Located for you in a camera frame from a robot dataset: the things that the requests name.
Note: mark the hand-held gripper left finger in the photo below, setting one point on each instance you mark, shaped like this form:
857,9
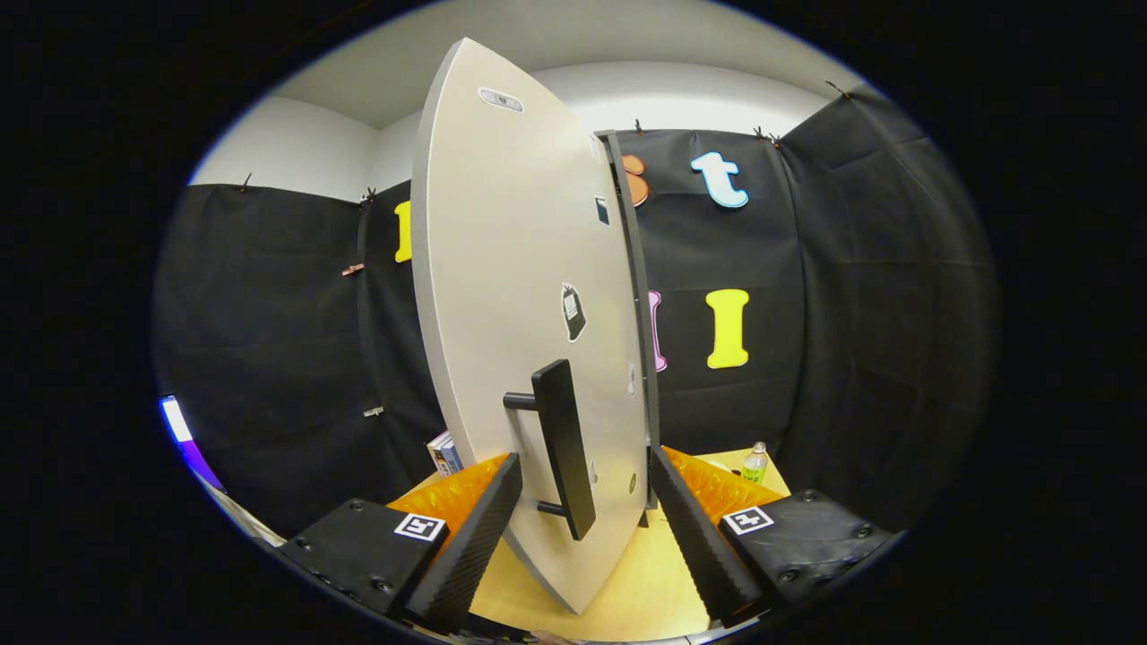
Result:
475,546

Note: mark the white book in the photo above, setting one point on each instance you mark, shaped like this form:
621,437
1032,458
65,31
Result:
436,452

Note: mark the grey shoe cabinet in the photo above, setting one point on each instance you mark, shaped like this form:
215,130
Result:
638,260

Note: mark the clear plastic bottle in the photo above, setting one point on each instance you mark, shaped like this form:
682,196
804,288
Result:
755,466

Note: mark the black backdrop cloth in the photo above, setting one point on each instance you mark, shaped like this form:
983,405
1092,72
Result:
878,313

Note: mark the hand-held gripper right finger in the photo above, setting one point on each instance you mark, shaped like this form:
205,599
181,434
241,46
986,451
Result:
703,546

